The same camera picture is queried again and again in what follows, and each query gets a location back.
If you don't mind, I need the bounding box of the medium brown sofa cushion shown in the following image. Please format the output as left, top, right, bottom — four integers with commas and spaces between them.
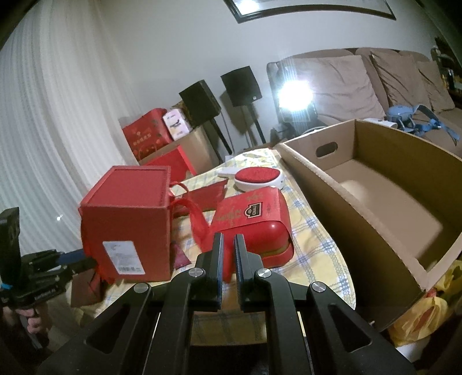
371, 50, 434, 109

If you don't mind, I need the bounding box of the large cardboard box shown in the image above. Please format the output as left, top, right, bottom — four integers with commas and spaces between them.
274, 118, 462, 330

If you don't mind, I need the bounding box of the white curtain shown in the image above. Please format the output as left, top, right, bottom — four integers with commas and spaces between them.
0, 22, 147, 262

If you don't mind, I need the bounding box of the yellow plastic bag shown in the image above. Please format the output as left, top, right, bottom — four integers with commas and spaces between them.
388, 265, 462, 347

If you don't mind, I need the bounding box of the bright lamp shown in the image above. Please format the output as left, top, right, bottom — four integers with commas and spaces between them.
276, 77, 319, 127

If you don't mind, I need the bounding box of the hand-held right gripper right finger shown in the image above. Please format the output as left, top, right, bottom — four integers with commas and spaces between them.
234, 234, 416, 375

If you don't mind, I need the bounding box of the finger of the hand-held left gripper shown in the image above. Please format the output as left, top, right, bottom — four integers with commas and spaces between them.
54, 250, 87, 266
70, 258, 99, 277

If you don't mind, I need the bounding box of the red envelope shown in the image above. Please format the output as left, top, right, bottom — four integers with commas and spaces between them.
185, 179, 229, 213

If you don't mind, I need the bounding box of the white red lint brush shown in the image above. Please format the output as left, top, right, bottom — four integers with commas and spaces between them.
217, 166, 284, 193

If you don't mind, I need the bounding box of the black speaker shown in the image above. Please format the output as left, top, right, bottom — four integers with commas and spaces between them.
179, 80, 222, 128
221, 65, 261, 108

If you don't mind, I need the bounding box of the red cookie box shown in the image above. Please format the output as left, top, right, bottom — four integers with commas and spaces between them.
144, 145, 198, 181

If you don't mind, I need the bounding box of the person's left hand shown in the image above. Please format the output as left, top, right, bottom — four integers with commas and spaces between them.
23, 311, 50, 336

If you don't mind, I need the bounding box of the blue strapped device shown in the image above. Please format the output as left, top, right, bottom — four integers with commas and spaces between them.
384, 103, 462, 140

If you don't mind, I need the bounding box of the red tea tin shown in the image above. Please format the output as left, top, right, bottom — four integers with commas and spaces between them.
202, 187, 294, 270

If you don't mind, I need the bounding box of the large brown sofa cushion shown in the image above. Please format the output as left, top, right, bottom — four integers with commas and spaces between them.
289, 55, 385, 122

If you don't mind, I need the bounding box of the framed ink painting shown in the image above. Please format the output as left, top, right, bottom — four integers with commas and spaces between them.
223, 0, 398, 24

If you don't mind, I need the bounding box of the white domed device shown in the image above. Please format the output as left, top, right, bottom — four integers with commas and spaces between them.
363, 117, 398, 129

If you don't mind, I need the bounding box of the brown sofa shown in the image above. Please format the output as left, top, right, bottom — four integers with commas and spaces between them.
266, 47, 462, 159

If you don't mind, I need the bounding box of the brown cardboard carton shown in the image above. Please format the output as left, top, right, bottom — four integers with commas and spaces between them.
139, 126, 221, 178

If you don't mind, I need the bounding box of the small brown sofa cushion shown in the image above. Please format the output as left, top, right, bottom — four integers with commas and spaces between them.
417, 59, 456, 111

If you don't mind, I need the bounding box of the red carton gold print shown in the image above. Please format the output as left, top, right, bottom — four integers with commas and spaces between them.
122, 108, 174, 164

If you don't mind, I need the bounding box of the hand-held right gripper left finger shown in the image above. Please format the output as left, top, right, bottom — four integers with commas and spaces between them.
38, 234, 223, 375

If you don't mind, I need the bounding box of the yellow checked tablecloth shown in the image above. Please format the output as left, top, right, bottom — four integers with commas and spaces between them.
47, 147, 359, 348

